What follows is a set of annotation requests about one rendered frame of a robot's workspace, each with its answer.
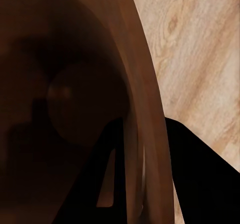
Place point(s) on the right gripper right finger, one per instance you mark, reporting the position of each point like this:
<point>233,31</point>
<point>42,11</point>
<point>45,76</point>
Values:
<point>207,187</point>

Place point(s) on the trash can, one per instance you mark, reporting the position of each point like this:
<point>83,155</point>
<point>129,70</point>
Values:
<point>67,68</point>

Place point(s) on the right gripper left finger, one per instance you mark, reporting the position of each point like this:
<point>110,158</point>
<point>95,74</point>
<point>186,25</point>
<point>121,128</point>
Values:
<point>80,205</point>

